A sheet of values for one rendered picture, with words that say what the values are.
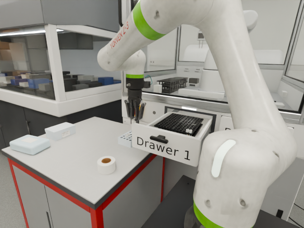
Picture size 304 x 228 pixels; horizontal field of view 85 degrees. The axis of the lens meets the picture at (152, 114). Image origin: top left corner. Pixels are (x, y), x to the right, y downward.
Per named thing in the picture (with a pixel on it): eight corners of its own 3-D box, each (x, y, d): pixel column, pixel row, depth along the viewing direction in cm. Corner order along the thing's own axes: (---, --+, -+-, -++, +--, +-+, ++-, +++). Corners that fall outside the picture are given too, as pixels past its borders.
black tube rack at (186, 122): (190, 147, 71) (191, 133, 69) (153, 137, 79) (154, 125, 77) (202, 130, 90) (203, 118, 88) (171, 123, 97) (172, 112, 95)
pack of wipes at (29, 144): (51, 146, 83) (49, 138, 82) (33, 156, 75) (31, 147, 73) (30, 141, 88) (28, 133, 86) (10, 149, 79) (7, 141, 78)
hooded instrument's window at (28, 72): (56, 101, 110) (45, 25, 96) (-40, 79, 191) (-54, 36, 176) (145, 83, 205) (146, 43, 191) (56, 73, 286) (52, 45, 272)
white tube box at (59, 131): (55, 141, 89) (54, 132, 87) (46, 137, 93) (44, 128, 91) (76, 132, 99) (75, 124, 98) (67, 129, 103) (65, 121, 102)
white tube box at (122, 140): (130, 148, 84) (130, 141, 83) (117, 143, 88) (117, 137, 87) (144, 138, 94) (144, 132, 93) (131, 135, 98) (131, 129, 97)
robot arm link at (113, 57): (167, 41, 53) (160, 7, 53) (137, 38, 47) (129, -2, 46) (119, 74, 83) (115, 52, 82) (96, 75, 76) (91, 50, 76)
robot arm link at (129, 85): (148, 77, 87) (133, 75, 92) (135, 78, 78) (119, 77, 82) (147, 88, 89) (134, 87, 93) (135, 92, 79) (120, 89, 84)
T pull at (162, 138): (167, 144, 60) (167, 140, 60) (149, 139, 63) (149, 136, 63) (171, 140, 63) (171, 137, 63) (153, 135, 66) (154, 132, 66)
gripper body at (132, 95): (123, 88, 86) (124, 106, 89) (137, 90, 82) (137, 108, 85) (132, 86, 92) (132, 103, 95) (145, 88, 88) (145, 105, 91)
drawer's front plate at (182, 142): (197, 167, 61) (200, 140, 57) (131, 146, 74) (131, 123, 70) (198, 165, 62) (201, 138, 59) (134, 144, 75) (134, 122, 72)
